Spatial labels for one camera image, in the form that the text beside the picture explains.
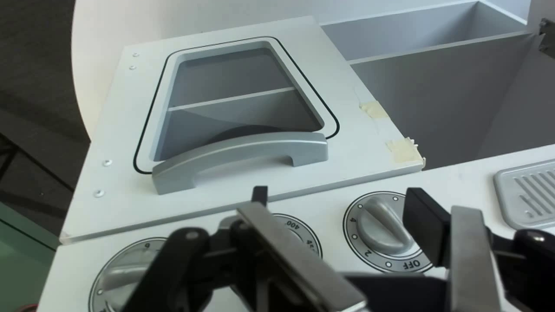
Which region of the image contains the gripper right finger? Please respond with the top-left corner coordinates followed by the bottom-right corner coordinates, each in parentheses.
top-left (402, 188), bottom-right (555, 312)

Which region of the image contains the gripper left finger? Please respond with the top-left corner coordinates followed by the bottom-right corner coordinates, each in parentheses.
top-left (123, 186), bottom-right (369, 312)

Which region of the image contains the grey ribbed stove plate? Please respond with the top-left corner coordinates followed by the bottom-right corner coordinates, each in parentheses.
top-left (492, 160), bottom-right (555, 231)

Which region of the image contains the white toy kitchen unit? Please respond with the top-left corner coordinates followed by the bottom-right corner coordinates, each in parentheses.
top-left (36, 0), bottom-right (555, 312)

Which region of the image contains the beige tape piece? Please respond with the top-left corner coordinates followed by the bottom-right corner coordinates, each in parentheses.
top-left (384, 137), bottom-right (426, 165)
top-left (358, 101), bottom-right (388, 120)

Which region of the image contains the white oven door with window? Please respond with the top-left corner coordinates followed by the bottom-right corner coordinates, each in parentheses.
top-left (58, 16), bottom-right (428, 243)

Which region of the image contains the green glass table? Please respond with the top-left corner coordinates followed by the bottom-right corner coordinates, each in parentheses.
top-left (0, 201), bottom-right (58, 312)

